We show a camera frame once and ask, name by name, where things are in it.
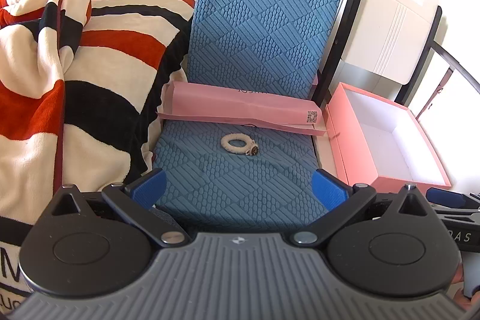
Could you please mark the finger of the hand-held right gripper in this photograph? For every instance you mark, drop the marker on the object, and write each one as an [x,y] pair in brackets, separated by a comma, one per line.
[446,197]

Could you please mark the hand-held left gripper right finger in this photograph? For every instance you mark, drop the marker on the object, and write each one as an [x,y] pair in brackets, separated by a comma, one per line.
[330,190]

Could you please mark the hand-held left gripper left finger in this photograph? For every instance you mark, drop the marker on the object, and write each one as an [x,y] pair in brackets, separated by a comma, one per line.
[150,187]

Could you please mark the pink cardboard box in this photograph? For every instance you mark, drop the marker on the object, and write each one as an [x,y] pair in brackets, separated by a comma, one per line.
[356,162]

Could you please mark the pink paper bag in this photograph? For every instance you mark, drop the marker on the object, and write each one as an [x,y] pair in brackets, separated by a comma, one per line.
[232,106]

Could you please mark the red black striped blanket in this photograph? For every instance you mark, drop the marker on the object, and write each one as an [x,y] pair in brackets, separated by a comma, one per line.
[112,80]

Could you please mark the white printed cloth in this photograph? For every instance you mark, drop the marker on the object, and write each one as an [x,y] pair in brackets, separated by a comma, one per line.
[11,267]

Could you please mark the white folding chair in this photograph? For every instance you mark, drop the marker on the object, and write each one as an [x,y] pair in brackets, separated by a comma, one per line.
[390,24]

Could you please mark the black metal frame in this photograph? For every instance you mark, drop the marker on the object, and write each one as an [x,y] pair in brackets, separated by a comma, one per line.
[347,18]

